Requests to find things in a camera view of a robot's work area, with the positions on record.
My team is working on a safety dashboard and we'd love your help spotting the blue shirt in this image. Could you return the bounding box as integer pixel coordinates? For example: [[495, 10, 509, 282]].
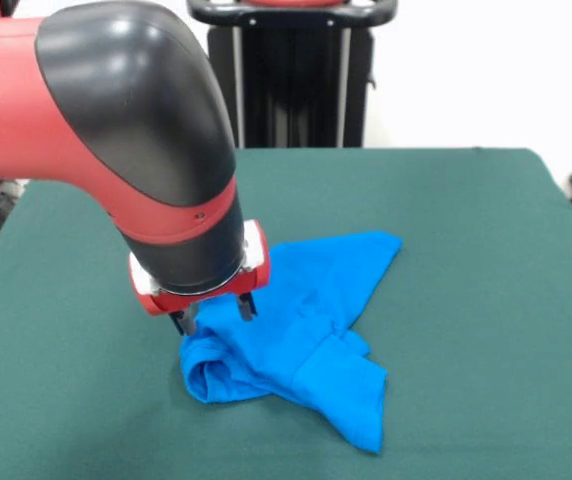
[[179, 229, 405, 455]]

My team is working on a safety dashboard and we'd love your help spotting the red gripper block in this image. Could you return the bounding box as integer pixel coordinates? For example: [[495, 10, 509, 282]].
[[128, 219, 271, 337]]

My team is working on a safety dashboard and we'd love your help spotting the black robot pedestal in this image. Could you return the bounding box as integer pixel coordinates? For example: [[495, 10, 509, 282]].
[[185, 0, 398, 149]]

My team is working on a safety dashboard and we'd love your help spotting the dark green tablecloth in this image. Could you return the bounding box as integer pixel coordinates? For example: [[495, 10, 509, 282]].
[[0, 147, 572, 480]]

